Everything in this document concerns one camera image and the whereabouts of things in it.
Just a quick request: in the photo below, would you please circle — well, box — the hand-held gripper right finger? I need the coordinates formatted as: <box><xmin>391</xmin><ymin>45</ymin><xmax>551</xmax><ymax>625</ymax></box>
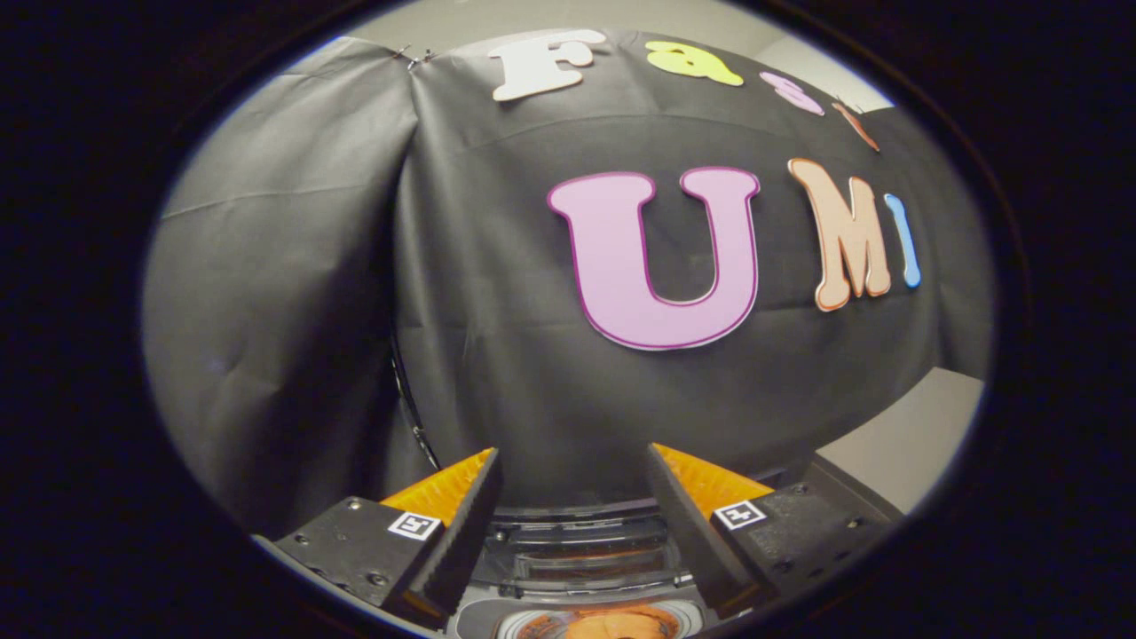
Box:
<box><xmin>643</xmin><ymin>442</ymin><xmax>893</xmax><ymax>619</ymax></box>

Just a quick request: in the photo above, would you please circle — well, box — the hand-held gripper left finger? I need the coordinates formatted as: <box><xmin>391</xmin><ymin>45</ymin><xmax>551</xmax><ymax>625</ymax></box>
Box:
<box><xmin>251</xmin><ymin>446</ymin><xmax>503</xmax><ymax>629</ymax></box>

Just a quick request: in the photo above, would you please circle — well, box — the grey washing machine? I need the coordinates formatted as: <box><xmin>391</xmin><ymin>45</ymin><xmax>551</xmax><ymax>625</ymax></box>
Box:
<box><xmin>448</xmin><ymin>497</ymin><xmax>711</xmax><ymax>639</ymax></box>

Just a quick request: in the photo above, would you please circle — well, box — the orange garment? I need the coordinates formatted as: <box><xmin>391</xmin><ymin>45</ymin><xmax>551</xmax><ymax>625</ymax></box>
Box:
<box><xmin>519</xmin><ymin>606</ymin><xmax>682</xmax><ymax>639</ymax></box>

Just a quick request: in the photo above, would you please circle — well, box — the beige cabinet with dark top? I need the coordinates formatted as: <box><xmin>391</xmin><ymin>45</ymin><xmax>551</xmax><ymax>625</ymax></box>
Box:
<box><xmin>781</xmin><ymin>367</ymin><xmax>986</xmax><ymax>525</ymax></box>

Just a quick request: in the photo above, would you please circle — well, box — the black backdrop cloth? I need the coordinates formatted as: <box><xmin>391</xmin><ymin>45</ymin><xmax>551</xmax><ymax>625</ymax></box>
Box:
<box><xmin>142</xmin><ymin>31</ymin><xmax>993</xmax><ymax>533</ymax></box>

